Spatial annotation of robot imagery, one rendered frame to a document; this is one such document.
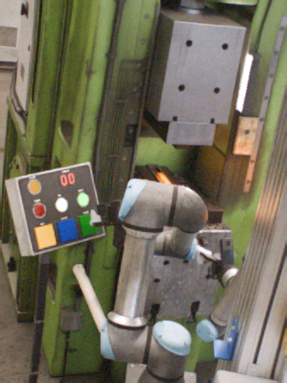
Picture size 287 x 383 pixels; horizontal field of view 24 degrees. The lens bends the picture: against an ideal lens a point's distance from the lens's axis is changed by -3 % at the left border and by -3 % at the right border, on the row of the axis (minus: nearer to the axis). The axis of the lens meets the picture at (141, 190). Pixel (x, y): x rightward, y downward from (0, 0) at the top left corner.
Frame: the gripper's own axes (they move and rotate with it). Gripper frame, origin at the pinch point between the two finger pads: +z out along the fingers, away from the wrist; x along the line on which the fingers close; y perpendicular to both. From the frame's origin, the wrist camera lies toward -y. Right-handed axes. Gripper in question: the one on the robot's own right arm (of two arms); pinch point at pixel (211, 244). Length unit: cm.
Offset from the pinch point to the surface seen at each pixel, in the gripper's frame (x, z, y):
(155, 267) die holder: -9.8, 24.7, 25.3
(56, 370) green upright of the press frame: -42, 45, 96
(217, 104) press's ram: 6, 31, -45
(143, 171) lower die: -6, 67, 1
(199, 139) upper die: 1.4, 30.7, -29.4
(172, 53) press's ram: -16, 31, -64
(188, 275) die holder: 6.0, 24.7, 30.4
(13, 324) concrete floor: -56, 88, 100
